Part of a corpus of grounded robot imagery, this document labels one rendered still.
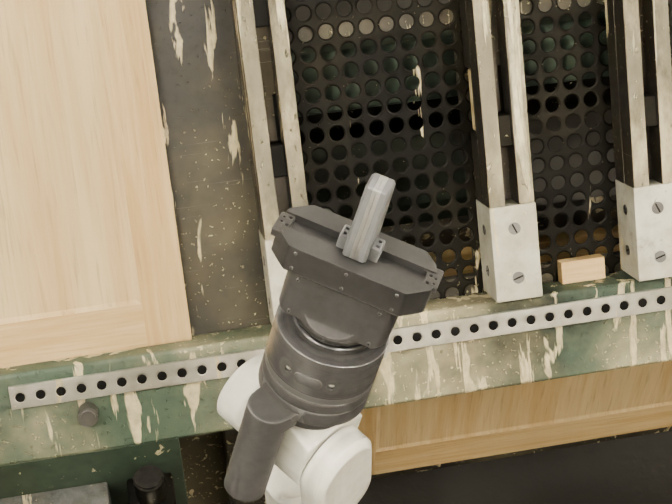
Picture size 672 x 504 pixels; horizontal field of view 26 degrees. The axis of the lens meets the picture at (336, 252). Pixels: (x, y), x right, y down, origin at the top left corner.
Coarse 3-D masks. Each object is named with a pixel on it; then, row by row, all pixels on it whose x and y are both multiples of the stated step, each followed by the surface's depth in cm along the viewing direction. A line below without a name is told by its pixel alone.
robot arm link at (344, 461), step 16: (336, 432) 114; (352, 432) 115; (320, 448) 113; (336, 448) 113; (352, 448) 113; (368, 448) 115; (320, 464) 113; (336, 464) 113; (352, 464) 115; (368, 464) 118; (272, 480) 124; (288, 480) 124; (304, 480) 114; (320, 480) 113; (336, 480) 114; (352, 480) 117; (368, 480) 120; (272, 496) 123; (288, 496) 123; (304, 496) 116; (320, 496) 114; (336, 496) 116; (352, 496) 120
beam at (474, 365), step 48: (576, 288) 191; (624, 288) 192; (192, 336) 189; (240, 336) 186; (528, 336) 191; (576, 336) 192; (624, 336) 193; (0, 384) 182; (192, 384) 185; (384, 384) 189; (432, 384) 190; (480, 384) 191; (0, 432) 183; (48, 432) 184; (96, 432) 185; (144, 432) 186; (192, 432) 187
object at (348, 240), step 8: (376, 176) 102; (384, 176) 102; (368, 184) 101; (376, 184) 101; (368, 192) 101; (376, 192) 101; (360, 200) 101; (368, 200) 101; (360, 208) 101; (368, 208) 101; (360, 216) 102; (352, 224) 102; (360, 224) 102; (344, 232) 104; (352, 232) 103; (360, 232) 102; (344, 240) 104; (352, 240) 103; (344, 248) 104; (352, 248) 103; (352, 256) 104
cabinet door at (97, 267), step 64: (0, 0) 175; (64, 0) 176; (128, 0) 177; (0, 64) 176; (64, 64) 177; (128, 64) 178; (0, 128) 178; (64, 128) 179; (128, 128) 180; (0, 192) 180; (64, 192) 181; (128, 192) 182; (0, 256) 181; (64, 256) 183; (128, 256) 184; (0, 320) 183; (64, 320) 184; (128, 320) 185
